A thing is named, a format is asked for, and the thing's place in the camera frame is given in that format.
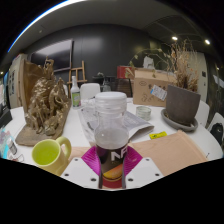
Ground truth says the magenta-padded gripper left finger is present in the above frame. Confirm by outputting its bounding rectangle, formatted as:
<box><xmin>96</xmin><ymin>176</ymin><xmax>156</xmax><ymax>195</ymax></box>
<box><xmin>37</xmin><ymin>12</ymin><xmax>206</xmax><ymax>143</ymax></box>
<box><xmin>59</xmin><ymin>145</ymin><xmax>103</xmax><ymax>190</ymax></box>

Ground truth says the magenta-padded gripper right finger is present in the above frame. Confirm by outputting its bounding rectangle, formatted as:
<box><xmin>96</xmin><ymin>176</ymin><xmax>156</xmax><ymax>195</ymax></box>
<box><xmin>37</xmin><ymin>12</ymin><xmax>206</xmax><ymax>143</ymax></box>
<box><xmin>121</xmin><ymin>145</ymin><xmax>165</xmax><ymax>190</ymax></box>

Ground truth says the dark-labelled clear drink bottle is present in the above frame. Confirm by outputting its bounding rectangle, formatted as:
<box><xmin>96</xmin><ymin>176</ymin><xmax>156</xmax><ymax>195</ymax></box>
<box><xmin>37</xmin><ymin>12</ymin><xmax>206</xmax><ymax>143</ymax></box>
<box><xmin>93</xmin><ymin>91</ymin><xmax>130</xmax><ymax>184</ymax></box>

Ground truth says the peach canvas mat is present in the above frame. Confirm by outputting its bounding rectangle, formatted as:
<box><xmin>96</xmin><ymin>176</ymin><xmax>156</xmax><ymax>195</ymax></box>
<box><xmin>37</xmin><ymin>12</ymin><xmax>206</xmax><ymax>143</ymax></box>
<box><xmin>68</xmin><ymin>129</ymin><xmax>209</xmax><ymax>178</ymax></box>

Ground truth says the yellow-green mug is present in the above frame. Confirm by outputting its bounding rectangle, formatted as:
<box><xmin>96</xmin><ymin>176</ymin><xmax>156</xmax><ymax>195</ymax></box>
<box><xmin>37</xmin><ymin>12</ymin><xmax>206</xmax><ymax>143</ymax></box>
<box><xmin>31</xmin><ymin>135</ymin><xmax>73</xmax><ymax>177</ymax></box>

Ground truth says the yellow tag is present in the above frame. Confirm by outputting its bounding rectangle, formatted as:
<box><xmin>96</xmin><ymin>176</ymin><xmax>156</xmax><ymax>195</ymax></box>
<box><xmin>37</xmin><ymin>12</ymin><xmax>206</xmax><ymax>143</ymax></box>
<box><xmin>148</xmin><ymin>131</ymin><xmax>168</xmax><ymax>140</ymax></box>

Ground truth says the grey newspaper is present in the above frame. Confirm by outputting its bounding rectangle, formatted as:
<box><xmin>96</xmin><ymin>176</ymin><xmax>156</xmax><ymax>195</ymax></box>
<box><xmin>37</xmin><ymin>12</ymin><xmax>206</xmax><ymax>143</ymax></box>
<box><xmin>78</xmin><ymin>99</ymin><xmax>155</xmax><ymax>144</ymax></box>

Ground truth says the grey plant saucer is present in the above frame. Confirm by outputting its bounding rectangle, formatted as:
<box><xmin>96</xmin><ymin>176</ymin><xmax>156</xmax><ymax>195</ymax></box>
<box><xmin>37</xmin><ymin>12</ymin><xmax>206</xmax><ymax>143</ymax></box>
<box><xmin>160</xmin><ymin>108</ymin><xmax>199</xmax><ymax>132</ymax></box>

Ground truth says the small glass jar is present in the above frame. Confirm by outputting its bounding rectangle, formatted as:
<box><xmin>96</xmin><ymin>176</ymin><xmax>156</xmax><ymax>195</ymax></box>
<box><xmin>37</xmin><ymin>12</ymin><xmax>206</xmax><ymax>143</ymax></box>
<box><xmin>135</xmin><ymin>105</ymin><xmax>152</xmax><ymax>121</ymax></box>

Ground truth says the small paint jar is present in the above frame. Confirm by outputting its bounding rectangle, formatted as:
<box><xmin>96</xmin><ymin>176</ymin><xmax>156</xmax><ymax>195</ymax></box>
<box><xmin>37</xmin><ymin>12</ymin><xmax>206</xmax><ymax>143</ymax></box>
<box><xmin>5</xmin><ymin>135</ymin><xmax>18</xmax><ymax>157</ymax></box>

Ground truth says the golden sculpture on wooden board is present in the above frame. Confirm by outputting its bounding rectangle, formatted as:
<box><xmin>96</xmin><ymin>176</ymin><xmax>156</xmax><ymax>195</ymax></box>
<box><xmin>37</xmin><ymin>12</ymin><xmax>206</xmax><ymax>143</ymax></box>
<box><xmin>14</xmin><ymin>59</ymin><xmax>73</xmax><ymax>147</ymax></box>

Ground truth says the clear spray bottle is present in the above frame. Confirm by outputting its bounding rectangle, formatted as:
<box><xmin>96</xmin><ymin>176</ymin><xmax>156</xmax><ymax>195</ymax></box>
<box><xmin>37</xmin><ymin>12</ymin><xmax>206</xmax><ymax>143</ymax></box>
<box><xmin>70</xmin><ymin>75</ymin><xmax>82</xmax><ymax>109</ymax></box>

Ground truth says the grey pot with dried plant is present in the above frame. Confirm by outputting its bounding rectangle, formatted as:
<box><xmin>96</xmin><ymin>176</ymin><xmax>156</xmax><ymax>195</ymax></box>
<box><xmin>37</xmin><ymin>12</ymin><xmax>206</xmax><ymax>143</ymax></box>
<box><xmin>128</xmin><ymin>39</ymin><xmax>202</xmax><ymax>127</ymax></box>

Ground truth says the white chair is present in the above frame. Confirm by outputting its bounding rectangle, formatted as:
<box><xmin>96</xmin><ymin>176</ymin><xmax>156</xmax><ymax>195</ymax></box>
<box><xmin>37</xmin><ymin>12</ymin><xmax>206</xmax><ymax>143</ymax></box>
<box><xmin>207</xmin><ymin>112</ymin><xmax>224</xmax><ymax>148</ymax></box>
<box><xmin>79</xmin><ymin>82</ymin><xmax>101</xmax><ymax>100</ymax></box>
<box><xmin>194</xmin><ymin>99</ymin><xmax>211</xmax><ymax>128</ymax></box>

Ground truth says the black backpack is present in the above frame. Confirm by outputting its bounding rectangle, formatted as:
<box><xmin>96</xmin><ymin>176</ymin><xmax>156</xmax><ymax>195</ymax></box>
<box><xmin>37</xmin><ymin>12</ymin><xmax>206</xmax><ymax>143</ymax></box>
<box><xmin>210</xmin><ymin>122</ymin><xmax>224</xmax><ymax>146</ymax></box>

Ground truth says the brown cardboard box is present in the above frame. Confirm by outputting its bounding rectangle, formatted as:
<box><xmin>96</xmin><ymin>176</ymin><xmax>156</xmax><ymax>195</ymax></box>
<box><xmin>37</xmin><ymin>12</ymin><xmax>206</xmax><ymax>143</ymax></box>
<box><xmin>132</xmin><ymin>68</ymin><xmax>176</xmax><ymax>108</ymax></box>

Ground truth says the black box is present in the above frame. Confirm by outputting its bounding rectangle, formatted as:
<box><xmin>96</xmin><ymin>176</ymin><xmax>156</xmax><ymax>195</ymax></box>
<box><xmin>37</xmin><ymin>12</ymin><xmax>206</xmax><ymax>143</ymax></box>
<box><xmin>0</xmin><ymin>105</ymin><xmax>14</xmax><ymax>129</ymax></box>

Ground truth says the wooden easel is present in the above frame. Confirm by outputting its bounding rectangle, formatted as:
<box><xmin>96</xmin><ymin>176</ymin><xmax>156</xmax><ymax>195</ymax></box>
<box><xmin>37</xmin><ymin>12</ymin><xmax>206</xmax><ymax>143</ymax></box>
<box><xmin>67</xmin><ymin>60</ymin><xmax>88</xmax><ymax>91</ymax></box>

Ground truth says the red box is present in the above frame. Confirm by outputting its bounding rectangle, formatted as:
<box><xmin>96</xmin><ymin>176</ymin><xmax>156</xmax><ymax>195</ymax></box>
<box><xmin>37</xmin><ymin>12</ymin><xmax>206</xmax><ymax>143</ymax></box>
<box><xmin>116</xmin><ymin>65</ymin><xmax>136</xmax><ymax>80</ymax></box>

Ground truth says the white cabinet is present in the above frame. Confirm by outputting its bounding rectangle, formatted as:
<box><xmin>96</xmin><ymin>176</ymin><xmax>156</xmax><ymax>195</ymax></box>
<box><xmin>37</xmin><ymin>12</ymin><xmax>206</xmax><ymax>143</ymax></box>
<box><xmin>7</xmin><ymin>53</ymin><xmax>28</xmax><ymax>109</ymax></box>

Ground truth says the black wall screen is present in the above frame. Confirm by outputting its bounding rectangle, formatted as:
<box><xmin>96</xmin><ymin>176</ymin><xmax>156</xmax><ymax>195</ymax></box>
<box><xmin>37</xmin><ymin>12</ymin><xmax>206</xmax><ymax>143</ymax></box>
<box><xmin>29</xmin><ymin>39</ymin><xmax>74</xmax><ymax>73</ymax></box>

